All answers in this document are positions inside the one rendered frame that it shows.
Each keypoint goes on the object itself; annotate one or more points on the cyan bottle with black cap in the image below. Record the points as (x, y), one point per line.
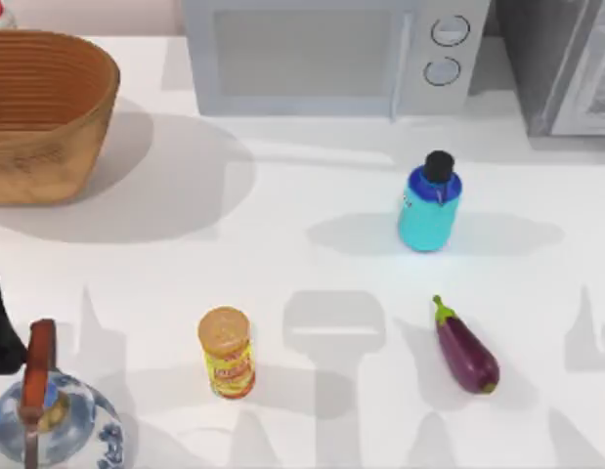
(426, 215)

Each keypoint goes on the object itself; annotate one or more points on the yellow and red can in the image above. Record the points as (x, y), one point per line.
(228, 354)

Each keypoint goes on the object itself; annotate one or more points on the microwave oven door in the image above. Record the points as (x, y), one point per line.
(302, 54)

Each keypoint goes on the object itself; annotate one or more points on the purple eggplant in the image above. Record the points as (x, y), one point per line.
(465, 352)

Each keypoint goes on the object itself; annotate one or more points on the round microwave knob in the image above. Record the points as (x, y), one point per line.
(442, 71)
(450, 29)

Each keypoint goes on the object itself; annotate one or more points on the pale microwave oven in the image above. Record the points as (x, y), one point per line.
(429, 49)

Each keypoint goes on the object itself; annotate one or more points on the woven wooden basket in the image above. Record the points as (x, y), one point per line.
(43, 122)

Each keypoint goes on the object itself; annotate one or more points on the blue and white porcelain teapot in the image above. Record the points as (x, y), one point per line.
(53, 415)

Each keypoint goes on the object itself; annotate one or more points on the red and white bottle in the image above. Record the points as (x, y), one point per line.
(0, 13)

